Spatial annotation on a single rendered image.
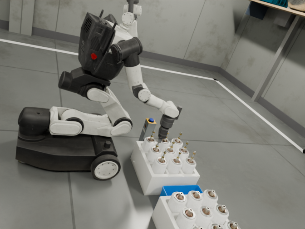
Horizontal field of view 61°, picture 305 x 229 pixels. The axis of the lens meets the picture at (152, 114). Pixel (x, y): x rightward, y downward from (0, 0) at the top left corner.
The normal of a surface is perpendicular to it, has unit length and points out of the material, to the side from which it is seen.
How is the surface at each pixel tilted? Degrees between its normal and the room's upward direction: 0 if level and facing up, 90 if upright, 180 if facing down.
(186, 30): 90
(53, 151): 0
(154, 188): 90
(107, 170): 90
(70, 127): 90
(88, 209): 0
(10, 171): 0
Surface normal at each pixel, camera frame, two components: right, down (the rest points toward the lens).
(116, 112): 0.33, 0.53
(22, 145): 0.30, -0.84
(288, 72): -0.90, -0.09
